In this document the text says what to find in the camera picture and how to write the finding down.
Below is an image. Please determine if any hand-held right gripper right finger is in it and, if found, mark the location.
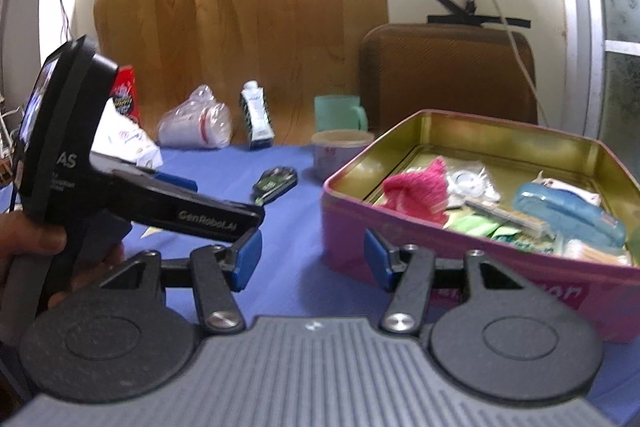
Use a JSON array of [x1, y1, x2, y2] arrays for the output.
[[363, 228, 531, 335]]

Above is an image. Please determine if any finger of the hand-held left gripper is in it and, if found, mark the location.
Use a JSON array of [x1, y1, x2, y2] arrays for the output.
[[135, 167, 199, 194]]

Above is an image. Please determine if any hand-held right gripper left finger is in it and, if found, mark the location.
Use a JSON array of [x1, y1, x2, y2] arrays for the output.
[[97, 228, 264, 333]]

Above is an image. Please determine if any pink tin box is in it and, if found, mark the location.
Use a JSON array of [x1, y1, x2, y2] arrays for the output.
[[322, 109, 640, 346]]

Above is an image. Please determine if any pink knitted cloth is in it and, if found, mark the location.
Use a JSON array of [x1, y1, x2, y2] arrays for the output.
[[382, 157, 450, 225]]

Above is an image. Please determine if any light green packet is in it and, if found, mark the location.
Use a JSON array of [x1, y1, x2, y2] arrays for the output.
[[449, 213, 496, 239]]

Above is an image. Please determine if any clear bag with smiley keychain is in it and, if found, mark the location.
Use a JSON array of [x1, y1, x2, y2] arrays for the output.
[[446, 162, 502, 210]]

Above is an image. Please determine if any white tube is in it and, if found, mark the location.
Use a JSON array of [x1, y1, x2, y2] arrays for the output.
[[464, 198, 555, 236]]

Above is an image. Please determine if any blue pouch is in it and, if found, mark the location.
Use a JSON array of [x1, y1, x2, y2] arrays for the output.
[[514, 183, 627, 249]]

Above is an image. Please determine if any cotton swab pack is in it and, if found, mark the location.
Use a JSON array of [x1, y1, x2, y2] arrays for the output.
[[561, 238, 633, 268]]

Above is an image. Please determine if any person's left hand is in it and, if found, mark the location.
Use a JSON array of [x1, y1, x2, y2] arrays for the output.
[[0, 209, 127, 310]]

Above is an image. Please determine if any white paper packet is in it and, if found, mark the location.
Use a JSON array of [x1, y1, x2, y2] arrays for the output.
[[91, 111, 164, 168]]

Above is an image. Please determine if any bag of plastic cups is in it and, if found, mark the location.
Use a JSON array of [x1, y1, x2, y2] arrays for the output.
[[157, 85, 234, 150]]

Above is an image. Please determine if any red snack bag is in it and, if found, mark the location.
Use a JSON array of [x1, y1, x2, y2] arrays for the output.
[[109, 65, 144, 128]]

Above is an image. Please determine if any blue tablecloth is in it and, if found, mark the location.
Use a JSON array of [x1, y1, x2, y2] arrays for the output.
[[117, 141, 640, 414]]

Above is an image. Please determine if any green black small gadget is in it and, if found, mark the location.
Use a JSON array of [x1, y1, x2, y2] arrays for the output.
[[251, 165, 300, 206]]

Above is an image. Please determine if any white drink carton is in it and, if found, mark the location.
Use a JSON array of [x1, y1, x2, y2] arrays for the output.
[[239, 80, 276, 152]]

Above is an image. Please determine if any teal packet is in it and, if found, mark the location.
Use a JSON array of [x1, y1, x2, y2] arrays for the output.
[[491, 226, 524, 245]]

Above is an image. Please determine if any green mug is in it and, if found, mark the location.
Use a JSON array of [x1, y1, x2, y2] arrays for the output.
[[313, 94, 369, 134]]

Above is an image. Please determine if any wooden board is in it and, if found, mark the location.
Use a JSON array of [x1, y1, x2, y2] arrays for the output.
[[93, 0, 392, 148]]

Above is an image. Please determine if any white wrapped item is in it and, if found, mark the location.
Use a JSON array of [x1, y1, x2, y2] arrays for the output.
[[532, 176, 600, 204]]

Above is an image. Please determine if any brown chair back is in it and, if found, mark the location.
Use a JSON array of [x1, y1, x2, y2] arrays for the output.
[[358, 23, 539, 138]]

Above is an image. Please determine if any frosted window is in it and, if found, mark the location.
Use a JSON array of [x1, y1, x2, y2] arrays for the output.
[[584, 0, 640, 150]]

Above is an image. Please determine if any white cable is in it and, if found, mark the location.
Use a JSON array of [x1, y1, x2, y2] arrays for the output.
[[480, 0, 546, 120]]

